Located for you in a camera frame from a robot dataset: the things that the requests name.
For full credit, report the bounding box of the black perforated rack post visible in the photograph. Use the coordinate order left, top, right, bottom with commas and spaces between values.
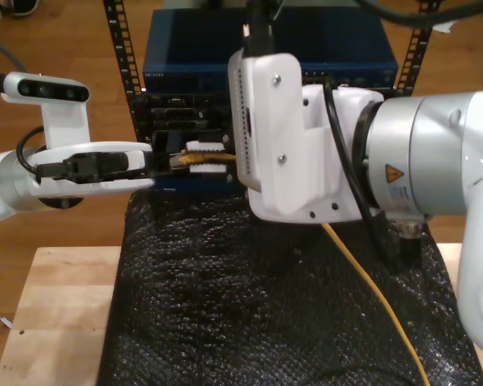
394, 0, 442, 98
102, 0, 155, 146

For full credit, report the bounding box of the black rack server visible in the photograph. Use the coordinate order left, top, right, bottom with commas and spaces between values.
130, 92, 233, 132

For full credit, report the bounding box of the grey round cable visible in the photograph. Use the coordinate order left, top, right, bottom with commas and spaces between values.
0, 37, 26, 74

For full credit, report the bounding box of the blue network switch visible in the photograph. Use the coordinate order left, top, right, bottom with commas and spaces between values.
142, 8, 399, 96

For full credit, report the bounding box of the blue base panel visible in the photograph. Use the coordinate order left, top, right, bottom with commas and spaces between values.
152, 179, 246, 198

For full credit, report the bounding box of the yellow network cable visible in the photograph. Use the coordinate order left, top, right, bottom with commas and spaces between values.
167, 148, 431, 386

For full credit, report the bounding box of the black shoe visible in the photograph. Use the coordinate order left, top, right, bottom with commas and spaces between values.
10, 0, 42, 17

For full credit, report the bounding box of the black bubble mat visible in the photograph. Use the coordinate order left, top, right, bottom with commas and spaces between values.
96, 188, 483, 386

